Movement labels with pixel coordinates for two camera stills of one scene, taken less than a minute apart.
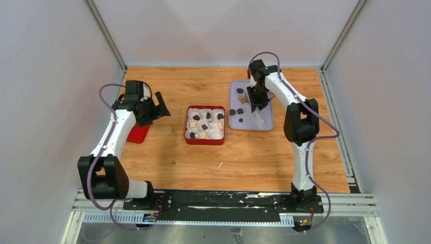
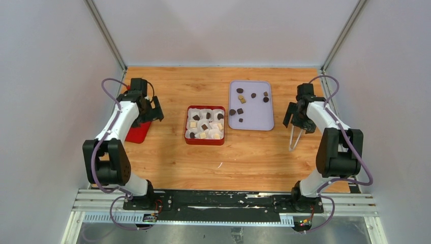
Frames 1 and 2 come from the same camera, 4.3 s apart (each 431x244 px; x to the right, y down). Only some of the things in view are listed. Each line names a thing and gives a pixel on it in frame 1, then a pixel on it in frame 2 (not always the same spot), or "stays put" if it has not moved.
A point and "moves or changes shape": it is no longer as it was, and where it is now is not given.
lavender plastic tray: (241, 117) stays put
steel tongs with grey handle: (257, 111) moves or changes shape
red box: (205, 125) stays put
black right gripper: (262, 103) -> (309, 125)
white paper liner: (205, 123) stays put
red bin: (137, 134) stays put
